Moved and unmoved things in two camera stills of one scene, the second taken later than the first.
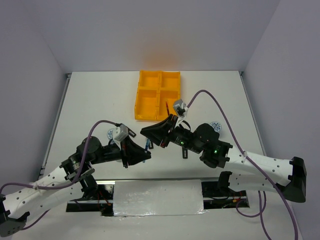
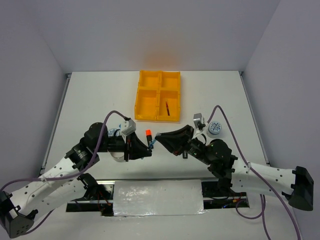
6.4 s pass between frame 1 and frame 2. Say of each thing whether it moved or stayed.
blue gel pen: moved
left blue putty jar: stayed
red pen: stayed
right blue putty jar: stayed
